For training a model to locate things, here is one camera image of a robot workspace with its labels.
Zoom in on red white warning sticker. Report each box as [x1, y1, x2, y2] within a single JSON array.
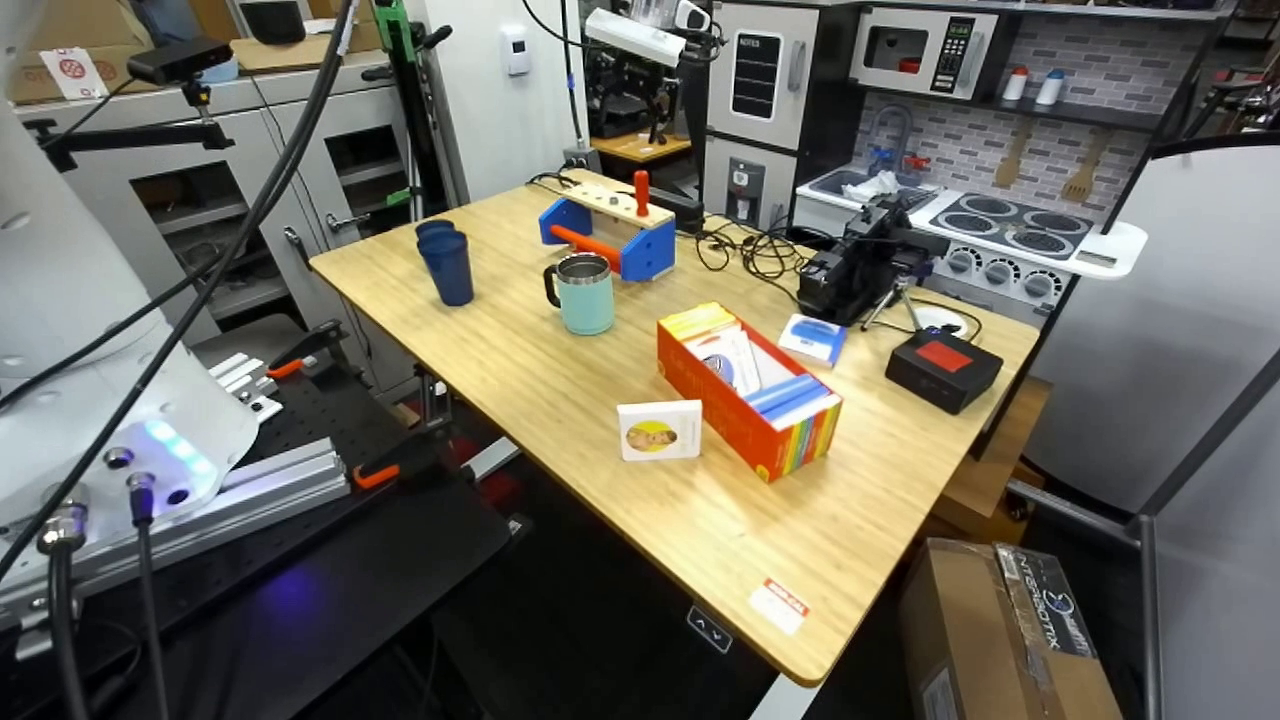
[[746, 576, 818, 641]]

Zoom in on wooden toy spatula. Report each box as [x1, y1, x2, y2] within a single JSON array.
[[1056, 127, 1112, 207], [990, 117, 1040, 191]]

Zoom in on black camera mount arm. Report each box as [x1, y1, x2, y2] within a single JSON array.
[[21, 74, 239, 176]]

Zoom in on orange cardboard book box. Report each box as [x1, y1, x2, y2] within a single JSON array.
[[651, 299, 847, 488]]

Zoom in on silver metal bracket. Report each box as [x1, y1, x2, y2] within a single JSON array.
[[197, 349, 289, 428]]

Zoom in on white toy kitchen counter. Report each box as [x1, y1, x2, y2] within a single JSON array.
[[787, 159, 1151, 321]]

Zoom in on large cardboard box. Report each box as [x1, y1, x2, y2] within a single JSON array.
[[0, 0, 156, 108]]

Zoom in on grey storage cabinet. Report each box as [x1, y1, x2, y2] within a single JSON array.
[[23, 46, 434, 353]]

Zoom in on black stereo camera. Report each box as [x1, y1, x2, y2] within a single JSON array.
[[124, 37, 239, 91]]

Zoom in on white sign red logo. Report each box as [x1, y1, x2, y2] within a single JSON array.
[[35, 43, 111, 105]]

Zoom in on yellow book in box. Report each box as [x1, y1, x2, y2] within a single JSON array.
[[660, 303, 740, 342]]

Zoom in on flat cardboard piece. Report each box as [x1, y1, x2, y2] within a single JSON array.
[[229, 31, 353, 78]]

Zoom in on black cable tangle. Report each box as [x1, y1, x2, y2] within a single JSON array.
[[693, 214, 814, 296]]

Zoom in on blue white flat book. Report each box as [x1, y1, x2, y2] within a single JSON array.
[[776, 310, 854, 370]]

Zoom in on black desk height controller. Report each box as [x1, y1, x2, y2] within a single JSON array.
[[685, 603, 736, 659]]

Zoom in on white toy oven tower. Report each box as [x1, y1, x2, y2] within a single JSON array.
[[699, 0, 825, 240]]

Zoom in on green black pole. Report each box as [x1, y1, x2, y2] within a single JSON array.
[[364, 0, 462, 222]]

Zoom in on blue wooden tool rack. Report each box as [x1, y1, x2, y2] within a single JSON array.
[[536, 173, 685, 289]]

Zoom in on orange handled clamp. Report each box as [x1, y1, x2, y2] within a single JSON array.
[[348, 421, 463, 496], [261, 322, 353, 390]]

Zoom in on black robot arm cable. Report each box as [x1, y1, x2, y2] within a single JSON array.
[[0, 0, 369, 578]]

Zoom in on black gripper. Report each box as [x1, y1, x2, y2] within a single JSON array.
[[598, 53, 681, 146]]

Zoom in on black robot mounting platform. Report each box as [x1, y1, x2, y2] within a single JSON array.
[[78, 463, 517, 720]]

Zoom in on white wall thermostat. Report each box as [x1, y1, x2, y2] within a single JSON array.
[[502, 23, 539, 83]]

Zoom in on wooden boards under table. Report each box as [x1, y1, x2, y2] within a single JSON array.
[[928, 374, 1056, 544]]

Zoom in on white toy microwave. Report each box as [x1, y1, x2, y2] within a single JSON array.
[[843, 9, 1006, 108]]

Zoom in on black camera device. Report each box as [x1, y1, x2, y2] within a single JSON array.
[[795, 211, 952, 333]]

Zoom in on grey partition panel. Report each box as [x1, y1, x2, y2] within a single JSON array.
[[1138, 349, 1280, 720]]

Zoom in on white table grommet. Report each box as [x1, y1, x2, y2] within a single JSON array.
[[908, 303, 973, 339]]

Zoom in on black box red top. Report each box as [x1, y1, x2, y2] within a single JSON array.
[[879, 333, 1008, 421]]

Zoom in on thin black connector cable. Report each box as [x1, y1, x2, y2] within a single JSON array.
[[124, 466, 178, 720]]

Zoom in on teal mug black handle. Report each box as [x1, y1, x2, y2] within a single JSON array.
[[539, 250, 621, 339]]

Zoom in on black monitor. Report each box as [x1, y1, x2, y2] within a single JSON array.
[[237, 0, 311, 46]]

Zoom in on brown cardboard shipping box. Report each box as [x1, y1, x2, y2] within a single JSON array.
[[897, 535, 1130, 720]]

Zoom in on blue plastic cup with sticker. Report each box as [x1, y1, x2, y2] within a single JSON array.
[[416, 227, 479, 310]]

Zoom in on small wooden side table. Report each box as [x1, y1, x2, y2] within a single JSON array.
[[589, 125, 695, 173]]

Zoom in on silver aluminium rail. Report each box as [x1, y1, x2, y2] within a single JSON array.
[[0, 434, 353, 633]]

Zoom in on blue white book in box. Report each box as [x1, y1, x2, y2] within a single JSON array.
[[740, 370, 843, 433]]

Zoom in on grey connector cable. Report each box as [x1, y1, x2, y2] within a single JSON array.
[[32, 496, 98, 720]]

